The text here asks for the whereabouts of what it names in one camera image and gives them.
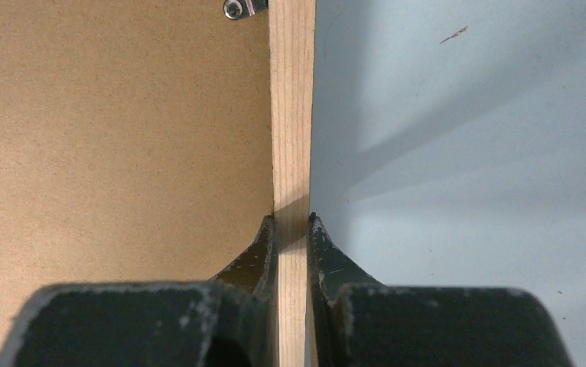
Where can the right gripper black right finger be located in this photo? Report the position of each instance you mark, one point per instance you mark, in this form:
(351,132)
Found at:
(359,321)

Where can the brown cardboard backing board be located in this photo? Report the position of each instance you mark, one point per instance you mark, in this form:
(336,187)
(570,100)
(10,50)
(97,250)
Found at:
(135,142)

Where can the wooden picture frame with glass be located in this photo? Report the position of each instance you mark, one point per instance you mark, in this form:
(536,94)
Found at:
(291,40)

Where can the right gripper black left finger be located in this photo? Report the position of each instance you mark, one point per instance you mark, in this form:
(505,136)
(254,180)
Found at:
(227,320)

